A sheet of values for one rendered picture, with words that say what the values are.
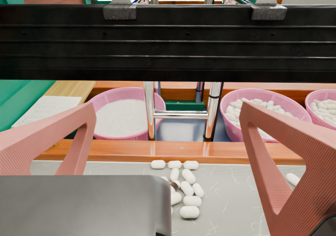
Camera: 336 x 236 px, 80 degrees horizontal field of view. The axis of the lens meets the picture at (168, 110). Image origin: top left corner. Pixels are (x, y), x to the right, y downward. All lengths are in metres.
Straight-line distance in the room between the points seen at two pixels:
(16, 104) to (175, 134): 0.49
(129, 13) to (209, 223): 0.39
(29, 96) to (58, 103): 0.09
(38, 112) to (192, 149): 0.47
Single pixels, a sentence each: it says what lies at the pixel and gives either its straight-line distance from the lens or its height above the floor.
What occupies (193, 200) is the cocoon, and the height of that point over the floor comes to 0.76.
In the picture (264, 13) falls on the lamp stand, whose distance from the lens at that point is 0.24.
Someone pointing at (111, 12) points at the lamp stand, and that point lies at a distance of 0.23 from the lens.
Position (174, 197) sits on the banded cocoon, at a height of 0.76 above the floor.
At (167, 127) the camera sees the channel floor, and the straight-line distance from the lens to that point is 0.71.
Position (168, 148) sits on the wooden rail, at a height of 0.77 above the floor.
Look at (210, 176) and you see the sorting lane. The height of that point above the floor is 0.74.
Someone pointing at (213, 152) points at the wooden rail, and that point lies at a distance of 0.52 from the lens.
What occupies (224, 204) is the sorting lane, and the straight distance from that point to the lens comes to 0.48.
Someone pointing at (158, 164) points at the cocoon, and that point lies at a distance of 0.50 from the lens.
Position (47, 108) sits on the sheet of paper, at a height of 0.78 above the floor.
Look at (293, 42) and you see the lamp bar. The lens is 0.25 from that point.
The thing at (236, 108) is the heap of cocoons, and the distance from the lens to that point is 0.73.
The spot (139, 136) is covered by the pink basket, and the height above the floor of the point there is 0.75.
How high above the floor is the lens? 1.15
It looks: 37 degrees down
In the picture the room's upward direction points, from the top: straight up
